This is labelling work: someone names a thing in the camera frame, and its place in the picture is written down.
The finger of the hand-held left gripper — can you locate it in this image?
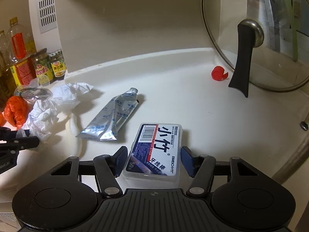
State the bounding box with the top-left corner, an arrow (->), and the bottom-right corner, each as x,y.
0,136 -> 40,153
0,126 -> 17,141

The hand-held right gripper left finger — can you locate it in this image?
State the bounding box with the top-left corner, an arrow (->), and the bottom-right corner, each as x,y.
48,146 -> 128,199

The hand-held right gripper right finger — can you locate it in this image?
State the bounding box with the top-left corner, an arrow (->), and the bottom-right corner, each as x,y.
181,146 -> 260,199

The white paper towel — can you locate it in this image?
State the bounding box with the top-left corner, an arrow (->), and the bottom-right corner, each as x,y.
17,99 -> 59,142

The clear floss pick box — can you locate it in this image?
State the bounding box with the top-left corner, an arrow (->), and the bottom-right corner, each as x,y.
121,123 -> 183,183

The silver foil packet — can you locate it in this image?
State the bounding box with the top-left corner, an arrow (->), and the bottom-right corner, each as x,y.
76,87 -> 140,141

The red bottle cap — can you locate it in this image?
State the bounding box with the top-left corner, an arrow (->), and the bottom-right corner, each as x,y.
211,66 -> 228,81

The orange plastic bag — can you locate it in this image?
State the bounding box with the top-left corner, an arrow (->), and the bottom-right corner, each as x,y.
0,95 -> 29,128

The clear plastic wrapper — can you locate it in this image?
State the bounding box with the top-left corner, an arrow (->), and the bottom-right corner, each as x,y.
14,86 -> 52,102

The dark oil bottle blue label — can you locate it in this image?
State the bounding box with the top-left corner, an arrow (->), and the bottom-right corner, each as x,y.
0,30 -> 17,98

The clear plastic cup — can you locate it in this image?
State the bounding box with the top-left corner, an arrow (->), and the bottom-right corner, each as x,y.
36,75 -> 54,87

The large crumpled white tissue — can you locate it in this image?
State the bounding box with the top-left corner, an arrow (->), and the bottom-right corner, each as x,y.
52,82 -> 94,113

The large green pickle jar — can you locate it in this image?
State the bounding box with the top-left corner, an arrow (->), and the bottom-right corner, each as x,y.
30,48 -> 54,84

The small bean paste jar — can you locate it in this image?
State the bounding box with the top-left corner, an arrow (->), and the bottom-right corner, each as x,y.
48,49 -> 67,80

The glass pot lid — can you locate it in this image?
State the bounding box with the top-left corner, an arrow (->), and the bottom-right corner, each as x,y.
201,0 -> 309,98

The oil bottle with orange handle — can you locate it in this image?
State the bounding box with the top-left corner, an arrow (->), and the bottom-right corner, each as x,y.
7,17 -> 34,86

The wall vent grille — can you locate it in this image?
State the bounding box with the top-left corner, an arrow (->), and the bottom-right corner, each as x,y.
37,0 -> 58,34

